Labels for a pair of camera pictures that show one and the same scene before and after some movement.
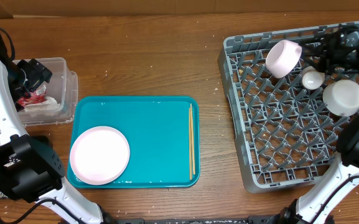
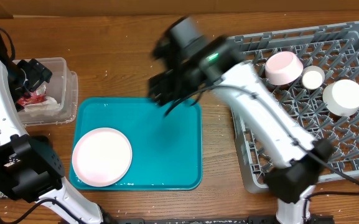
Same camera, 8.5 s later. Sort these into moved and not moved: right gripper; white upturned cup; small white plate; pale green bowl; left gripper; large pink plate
Moved: right gripper; small white plate
Not moved: pale green bowl; left gripper; large pink plate; white upturned cup
